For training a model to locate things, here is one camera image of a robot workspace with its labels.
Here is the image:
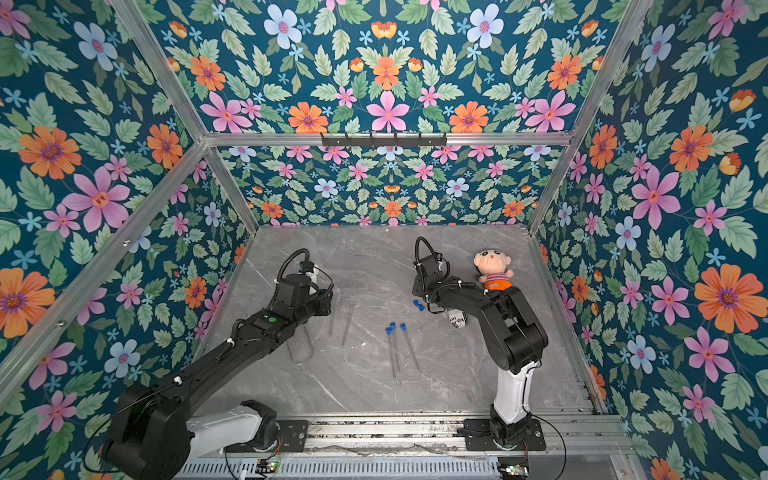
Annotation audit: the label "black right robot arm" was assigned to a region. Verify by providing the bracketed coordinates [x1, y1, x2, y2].
[412, 236, 549, 449]

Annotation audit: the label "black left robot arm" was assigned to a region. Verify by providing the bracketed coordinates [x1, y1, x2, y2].
[100, 248, 334, 479]

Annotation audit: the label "plush doll orange pants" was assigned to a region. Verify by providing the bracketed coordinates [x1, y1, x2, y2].
[473, 249, 514, 291]

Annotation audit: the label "white ventilation grille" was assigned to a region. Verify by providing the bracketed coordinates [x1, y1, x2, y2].
[175, 456, 501, 479]

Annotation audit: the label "metal hook rail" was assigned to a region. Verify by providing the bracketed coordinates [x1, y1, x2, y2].
[320, 133, 448, 148]

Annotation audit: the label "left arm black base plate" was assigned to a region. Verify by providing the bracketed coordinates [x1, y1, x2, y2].
[225, 420, 309, 454]

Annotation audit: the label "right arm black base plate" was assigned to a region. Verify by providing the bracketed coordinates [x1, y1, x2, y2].
[457, 419, 546, 452]

